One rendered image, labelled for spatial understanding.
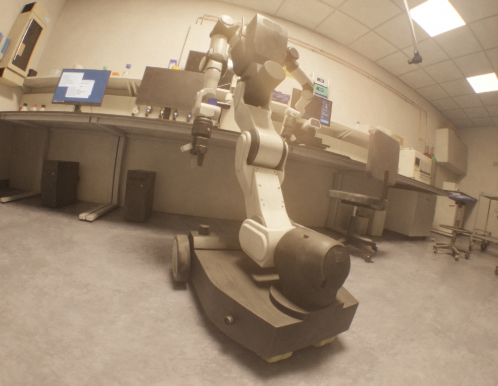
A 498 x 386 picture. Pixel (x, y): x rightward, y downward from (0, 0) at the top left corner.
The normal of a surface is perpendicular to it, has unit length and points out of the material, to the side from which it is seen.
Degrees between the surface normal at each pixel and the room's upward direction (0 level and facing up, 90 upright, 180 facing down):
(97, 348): 0
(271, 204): 53
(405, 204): 90
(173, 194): 90
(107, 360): 0
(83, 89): 86
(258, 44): 88
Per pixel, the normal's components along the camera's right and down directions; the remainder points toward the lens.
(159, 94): 0.28, 0.04
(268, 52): 0.47, 0.11
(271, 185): 0.42, -0.49
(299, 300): -0.52, -0.01
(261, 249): -0.90, -0.11
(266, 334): -0.70, -0.06
